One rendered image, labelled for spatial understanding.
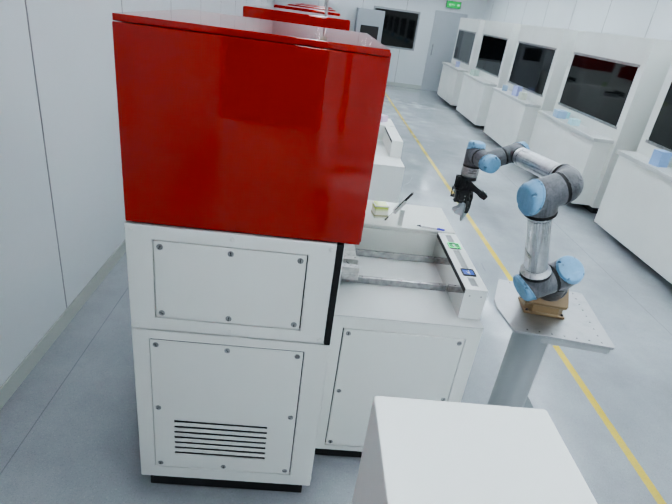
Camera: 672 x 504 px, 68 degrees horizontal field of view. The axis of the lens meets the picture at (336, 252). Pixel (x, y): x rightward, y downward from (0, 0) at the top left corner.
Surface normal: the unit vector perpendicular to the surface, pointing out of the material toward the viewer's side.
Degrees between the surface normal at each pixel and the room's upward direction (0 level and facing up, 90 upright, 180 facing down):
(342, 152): 90
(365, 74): 90
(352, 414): 90
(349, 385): 90
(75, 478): 0
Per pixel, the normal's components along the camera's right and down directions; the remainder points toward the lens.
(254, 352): 0.02, 0.45
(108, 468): 0.12, -0.89
